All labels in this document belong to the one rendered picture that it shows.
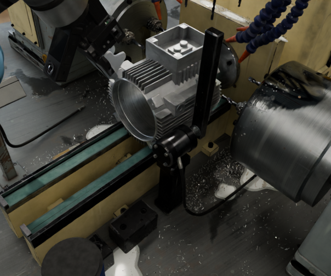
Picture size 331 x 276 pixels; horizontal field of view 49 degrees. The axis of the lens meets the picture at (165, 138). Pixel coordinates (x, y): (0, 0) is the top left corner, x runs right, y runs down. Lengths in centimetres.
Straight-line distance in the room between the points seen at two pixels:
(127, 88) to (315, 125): 44
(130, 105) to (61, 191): 26
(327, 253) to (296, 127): 25
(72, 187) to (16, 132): 32
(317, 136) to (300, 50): 37
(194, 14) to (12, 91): 49
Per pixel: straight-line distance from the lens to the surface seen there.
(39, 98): 124
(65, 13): 63
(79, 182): 90
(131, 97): 91
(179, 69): 78
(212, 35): 65
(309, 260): 82
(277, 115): 70
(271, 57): 90
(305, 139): 68
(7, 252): 91
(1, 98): 84
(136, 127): 89
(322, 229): 74
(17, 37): 143
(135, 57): 107
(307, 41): 99
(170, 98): 77
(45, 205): 88
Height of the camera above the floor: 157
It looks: 46 degrees down
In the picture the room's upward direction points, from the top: 4 degrees clockwise
